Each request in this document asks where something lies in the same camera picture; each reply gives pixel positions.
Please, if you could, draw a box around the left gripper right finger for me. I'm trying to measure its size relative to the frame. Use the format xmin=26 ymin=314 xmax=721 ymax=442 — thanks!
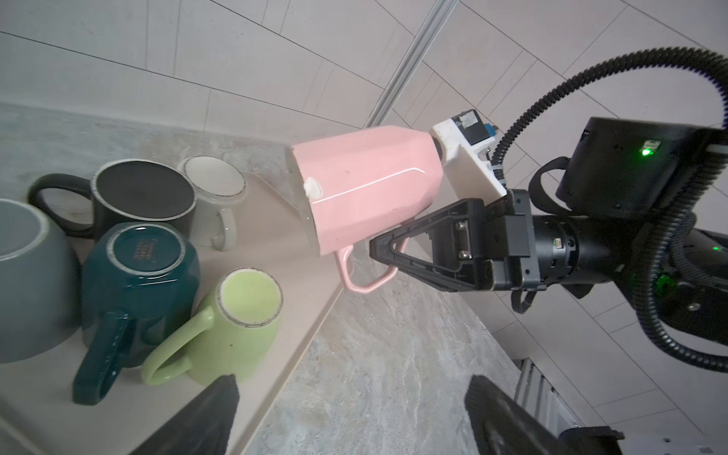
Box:
xmin=464 ymin=375 xmax=574 ymax=454

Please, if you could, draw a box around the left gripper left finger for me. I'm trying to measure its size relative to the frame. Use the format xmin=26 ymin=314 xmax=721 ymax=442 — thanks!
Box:
xmin=132 ymin=375 xmax=240 ymax=454

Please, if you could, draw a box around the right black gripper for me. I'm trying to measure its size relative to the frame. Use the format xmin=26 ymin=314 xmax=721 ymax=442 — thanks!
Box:
xmin=369 ymin=190 xmax=538 ymax=292

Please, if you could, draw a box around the light green mug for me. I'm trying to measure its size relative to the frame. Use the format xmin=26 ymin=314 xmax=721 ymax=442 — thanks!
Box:
xmin=141 ymin=267 xmax=284 ymax=386

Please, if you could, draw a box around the pink mug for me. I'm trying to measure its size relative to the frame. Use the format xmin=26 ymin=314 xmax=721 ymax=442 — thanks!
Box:
xmin=286 ymin=125 xmax=443 ymax=294

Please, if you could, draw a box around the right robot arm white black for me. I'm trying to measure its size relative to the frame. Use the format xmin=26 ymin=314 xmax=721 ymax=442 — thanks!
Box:
xmin=370 ymin=118 xmax=727 ymax=314

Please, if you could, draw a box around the dark green mug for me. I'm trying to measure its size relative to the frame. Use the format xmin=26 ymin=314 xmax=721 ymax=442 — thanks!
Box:
xmin=72 ymin=223 xmax=201 ymax=406

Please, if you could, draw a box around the grey mug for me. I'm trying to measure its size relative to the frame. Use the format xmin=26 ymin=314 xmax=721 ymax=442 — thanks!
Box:
xmin=1 ymin=199 xmax=81 ymax=364

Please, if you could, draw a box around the white mug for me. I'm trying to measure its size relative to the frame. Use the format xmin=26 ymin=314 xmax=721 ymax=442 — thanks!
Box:
xmin=177 ymin=155 xmax=248 ymax=251

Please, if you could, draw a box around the black mug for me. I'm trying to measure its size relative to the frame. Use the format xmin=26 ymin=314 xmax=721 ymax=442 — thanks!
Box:
xmin=28 ymin=159 xmax=197 ymax=241

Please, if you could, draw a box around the beige rectangular tray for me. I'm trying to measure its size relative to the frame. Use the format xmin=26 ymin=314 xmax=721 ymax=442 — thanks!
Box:
xmin=1 ymin=174 xmax=341 ymax=454

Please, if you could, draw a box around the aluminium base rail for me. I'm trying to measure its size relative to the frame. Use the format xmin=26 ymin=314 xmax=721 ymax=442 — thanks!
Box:
xmin=514 ymin=358 xmax=583 ymax=437

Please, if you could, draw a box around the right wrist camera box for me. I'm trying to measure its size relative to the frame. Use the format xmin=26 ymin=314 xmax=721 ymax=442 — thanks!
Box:
xmin=430 ymin=109 xmax=506 ymax=205

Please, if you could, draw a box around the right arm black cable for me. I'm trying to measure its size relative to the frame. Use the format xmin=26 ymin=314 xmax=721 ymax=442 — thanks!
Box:
xmin=491 ymin=46 xmax=728 ymax=373

